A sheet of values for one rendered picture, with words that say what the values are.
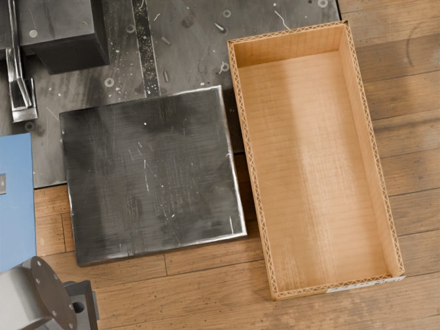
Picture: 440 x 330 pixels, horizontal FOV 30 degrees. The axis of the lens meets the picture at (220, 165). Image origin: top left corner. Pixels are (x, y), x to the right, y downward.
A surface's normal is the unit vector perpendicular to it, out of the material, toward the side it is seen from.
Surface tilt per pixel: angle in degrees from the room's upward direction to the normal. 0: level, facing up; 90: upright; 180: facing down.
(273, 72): 0
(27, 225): 7
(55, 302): 83
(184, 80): 0
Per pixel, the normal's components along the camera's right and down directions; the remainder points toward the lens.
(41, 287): 0.87, -0.48
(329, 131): -0.05, -0.25
